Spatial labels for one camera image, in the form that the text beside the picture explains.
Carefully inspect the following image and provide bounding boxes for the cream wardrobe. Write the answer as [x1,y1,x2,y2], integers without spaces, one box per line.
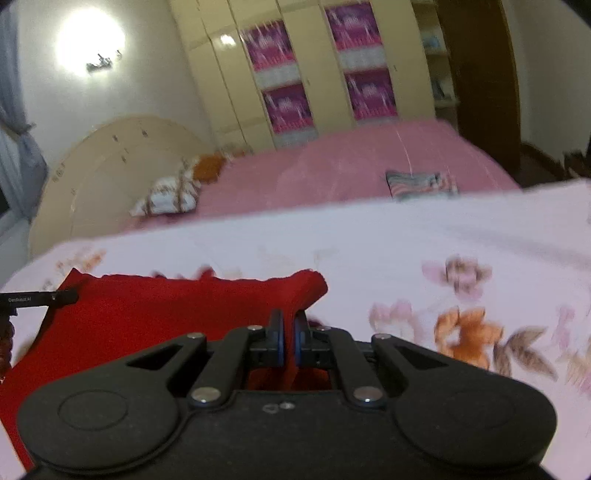
[168,0,458,151]

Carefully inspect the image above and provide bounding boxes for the folded striped cloth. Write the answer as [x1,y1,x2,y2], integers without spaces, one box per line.
[385,170,460,202]

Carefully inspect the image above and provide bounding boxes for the cream round bed headboard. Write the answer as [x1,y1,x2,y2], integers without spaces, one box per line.
[28,115,215,259]

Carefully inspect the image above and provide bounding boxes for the red knit sweater dress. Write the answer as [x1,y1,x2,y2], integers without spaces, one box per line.
[0,268,329,472]

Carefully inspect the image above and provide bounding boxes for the brown wooden door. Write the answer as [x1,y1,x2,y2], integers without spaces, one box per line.
[436,0,522,185]

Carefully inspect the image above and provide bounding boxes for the white floral blanket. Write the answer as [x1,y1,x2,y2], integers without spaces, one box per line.
[0,179,591,480]

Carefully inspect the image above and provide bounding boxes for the orange pillow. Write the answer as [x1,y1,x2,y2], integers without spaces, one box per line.
[193,154,228,182]

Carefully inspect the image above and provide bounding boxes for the white plaid pillow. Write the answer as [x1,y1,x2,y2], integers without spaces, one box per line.
[130,159,202,217]

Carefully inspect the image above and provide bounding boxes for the pink bedsheet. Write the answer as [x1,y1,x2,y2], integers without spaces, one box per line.
[131,119,522,232]

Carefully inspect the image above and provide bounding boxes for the grey-blue curtain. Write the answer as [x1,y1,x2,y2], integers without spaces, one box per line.
[0,9,49,217]

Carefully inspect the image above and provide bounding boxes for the wall lamp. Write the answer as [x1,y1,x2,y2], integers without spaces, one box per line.
[85,50,123,72]

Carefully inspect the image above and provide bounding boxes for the purple wall poster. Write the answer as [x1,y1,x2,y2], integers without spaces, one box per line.
[239,21,298,86]
[344,68,399,121]
[323,2,386,70]
[262,83,319,147]

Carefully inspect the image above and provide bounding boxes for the cream corner shelf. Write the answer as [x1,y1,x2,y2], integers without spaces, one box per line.
[411,0,460,109]

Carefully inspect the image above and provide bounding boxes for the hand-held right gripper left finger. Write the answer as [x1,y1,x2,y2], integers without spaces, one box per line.
[108,308,284,409]

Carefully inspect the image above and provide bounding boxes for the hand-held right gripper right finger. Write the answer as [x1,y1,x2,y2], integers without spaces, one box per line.
[294,309,467,409]

